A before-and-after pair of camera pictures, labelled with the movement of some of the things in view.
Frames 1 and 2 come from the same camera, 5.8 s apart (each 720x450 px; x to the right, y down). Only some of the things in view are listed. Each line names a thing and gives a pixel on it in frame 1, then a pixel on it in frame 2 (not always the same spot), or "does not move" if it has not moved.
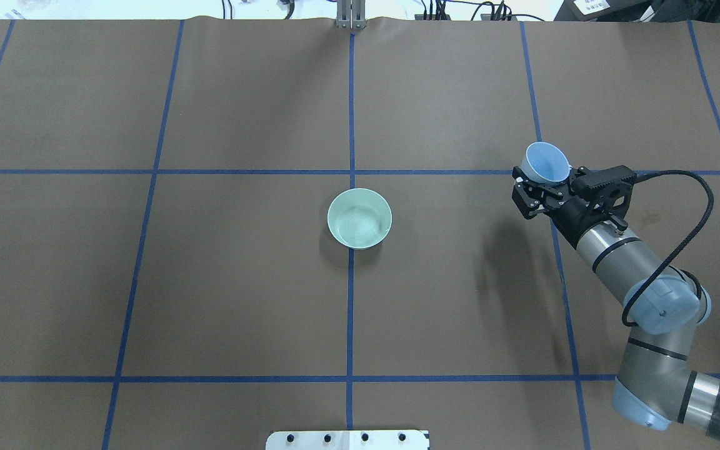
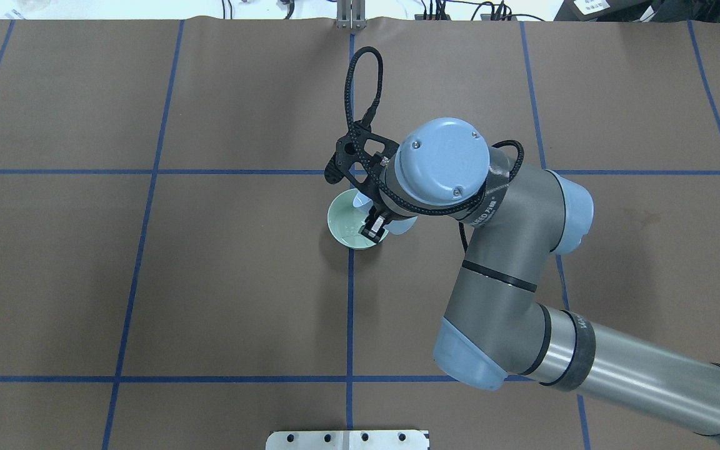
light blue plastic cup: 545,164 -> 397,226
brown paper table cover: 146,262 does not move
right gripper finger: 529,201 -> 375,223
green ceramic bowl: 359,219 does not move
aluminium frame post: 351,14 does not move
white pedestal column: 348,440 does not move
